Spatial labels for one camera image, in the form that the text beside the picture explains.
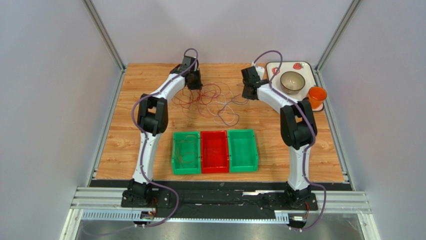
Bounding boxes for red thin cable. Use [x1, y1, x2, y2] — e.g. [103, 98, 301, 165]
[170, 83, 226, 111]

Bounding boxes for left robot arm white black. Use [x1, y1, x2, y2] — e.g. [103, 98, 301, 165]
[121, 55, 203, 208]

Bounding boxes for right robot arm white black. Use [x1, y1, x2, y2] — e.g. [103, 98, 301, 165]
[241, 65, 317, 209]

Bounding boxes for grey ceramic bowl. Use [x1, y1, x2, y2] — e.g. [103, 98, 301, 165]
[280, 71, 306, 95]

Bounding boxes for strawberry pattern white tray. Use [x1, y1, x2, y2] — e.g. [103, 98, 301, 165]
[266, 61, 317, 101]

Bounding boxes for orange mug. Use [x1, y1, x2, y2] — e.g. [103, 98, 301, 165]
[306, 86, 328, 109]

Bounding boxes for left green plastic bin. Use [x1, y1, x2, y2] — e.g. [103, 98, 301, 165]
[171, 131, 201, 175]

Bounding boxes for green plastic bin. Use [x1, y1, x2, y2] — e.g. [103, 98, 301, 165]
[171, 131, 201, 175]
[227, 129, 259, 173]

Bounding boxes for right green plastic bin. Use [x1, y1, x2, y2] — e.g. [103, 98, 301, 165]
[227, 129, 259, 173]

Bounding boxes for red plastic bin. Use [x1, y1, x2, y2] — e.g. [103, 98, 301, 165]
[200, 130, 230, 174]

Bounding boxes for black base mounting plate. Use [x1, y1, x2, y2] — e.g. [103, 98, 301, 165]
[90, 180, 321, 220]

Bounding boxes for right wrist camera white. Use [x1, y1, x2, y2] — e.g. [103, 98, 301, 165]
[254, 65, 265, 80]

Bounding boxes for pink thin cable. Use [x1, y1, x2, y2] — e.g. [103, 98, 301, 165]
[181, 81, 236, 120]

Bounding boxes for white thin cable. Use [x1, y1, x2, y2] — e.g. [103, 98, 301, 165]
[206, 91, 241, 127]

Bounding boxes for right aluminium frame post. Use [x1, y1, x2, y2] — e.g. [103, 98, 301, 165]
[315, 0, 363, 72]

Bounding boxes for aluminium frame post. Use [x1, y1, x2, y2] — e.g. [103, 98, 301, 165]
[82, 0, 126, 72]
[315, 0, 363, 72]

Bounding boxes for left aluminium frame post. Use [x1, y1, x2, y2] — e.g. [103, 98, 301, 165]
[82, 0, 126, 72]

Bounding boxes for aluminium rail front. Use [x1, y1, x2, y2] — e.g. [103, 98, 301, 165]
[70, 187, 372, 224]

